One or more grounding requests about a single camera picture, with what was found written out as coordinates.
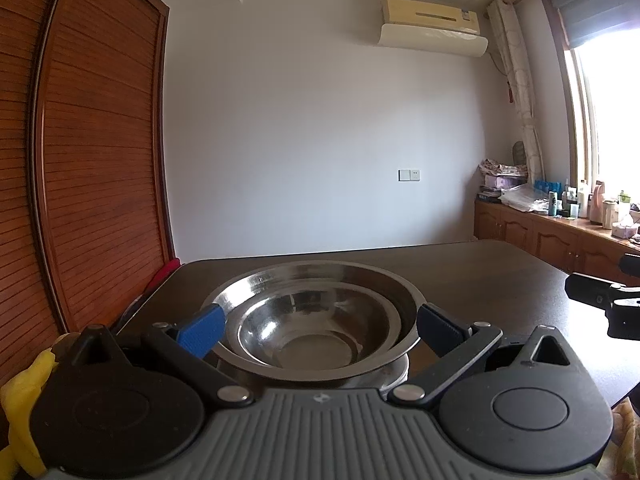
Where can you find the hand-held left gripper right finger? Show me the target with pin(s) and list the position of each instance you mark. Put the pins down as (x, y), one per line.
(442, 331)

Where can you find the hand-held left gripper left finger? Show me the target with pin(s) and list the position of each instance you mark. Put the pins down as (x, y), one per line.
(202, 331)

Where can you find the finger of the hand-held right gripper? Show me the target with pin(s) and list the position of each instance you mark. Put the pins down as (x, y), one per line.
(595, 292)
(631, 265)

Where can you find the medium steel bowl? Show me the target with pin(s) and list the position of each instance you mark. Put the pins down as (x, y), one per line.
(320, 320)

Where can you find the large steel bowl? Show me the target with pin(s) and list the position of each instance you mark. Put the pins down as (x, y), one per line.
(310, 274)

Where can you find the tissue box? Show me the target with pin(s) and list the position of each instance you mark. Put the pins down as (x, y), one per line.
(624, 230)

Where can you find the green capped bottle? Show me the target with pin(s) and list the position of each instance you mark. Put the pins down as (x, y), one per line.
(624, 201)

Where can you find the red cloth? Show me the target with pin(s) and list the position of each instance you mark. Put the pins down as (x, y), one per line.
(165, 275)

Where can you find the pink thermos jug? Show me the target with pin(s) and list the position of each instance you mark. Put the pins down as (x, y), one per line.
(597, 205)

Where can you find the wooden low cabinet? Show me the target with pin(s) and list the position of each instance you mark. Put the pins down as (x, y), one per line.
(550, 240)

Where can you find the white bottle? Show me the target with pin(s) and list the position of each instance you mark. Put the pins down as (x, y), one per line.
(583, 205)

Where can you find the blue packages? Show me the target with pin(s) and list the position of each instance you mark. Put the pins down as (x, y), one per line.
(547, 186)

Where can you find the clear plastic bags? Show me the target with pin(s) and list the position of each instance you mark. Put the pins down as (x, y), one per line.
(522, 197)

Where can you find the floral blanket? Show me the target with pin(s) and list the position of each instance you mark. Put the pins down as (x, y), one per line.
(630, 435)

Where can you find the pile of folded cloths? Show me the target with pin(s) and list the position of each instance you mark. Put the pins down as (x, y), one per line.
(502, 167)

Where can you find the wooden framed window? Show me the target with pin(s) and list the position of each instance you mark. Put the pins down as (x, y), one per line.
(615, 110)

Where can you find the yellow cloth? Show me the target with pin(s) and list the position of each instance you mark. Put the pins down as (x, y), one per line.
(25, 400)

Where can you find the wooden louvered wardrobe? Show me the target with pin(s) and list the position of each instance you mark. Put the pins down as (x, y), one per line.
(100, 160)

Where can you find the patterned beige curtain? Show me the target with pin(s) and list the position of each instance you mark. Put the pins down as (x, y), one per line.
(522, 85)

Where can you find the red tassel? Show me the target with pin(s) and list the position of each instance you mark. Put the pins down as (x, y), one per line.
(509, 92)

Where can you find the grey roller blind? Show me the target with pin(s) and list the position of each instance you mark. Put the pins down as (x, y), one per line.
(595, 10)

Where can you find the white wall socket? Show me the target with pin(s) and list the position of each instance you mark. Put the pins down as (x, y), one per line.
(409, 175)

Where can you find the wall air conditioner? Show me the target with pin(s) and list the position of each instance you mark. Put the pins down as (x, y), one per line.
(432, 27)

